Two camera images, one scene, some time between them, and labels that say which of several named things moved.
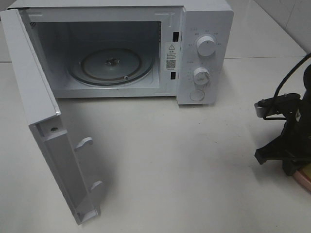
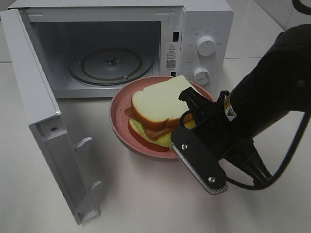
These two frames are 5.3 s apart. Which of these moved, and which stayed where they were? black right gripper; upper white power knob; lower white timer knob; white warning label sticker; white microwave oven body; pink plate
Moved: black right gripper; pink plate
Stayed: white warning label sticker; upper white power knob; lower white timer knob; white microwave oven body
